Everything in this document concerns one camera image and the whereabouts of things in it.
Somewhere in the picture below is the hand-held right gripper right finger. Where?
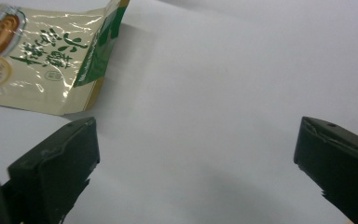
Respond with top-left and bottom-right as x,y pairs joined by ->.
293,116 -> 358,224

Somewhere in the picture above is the cream and green snack packet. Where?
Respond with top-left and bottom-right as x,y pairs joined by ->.
0,0 -> 131,116

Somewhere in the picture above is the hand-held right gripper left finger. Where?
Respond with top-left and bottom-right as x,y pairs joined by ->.
0,116 -> 101,224

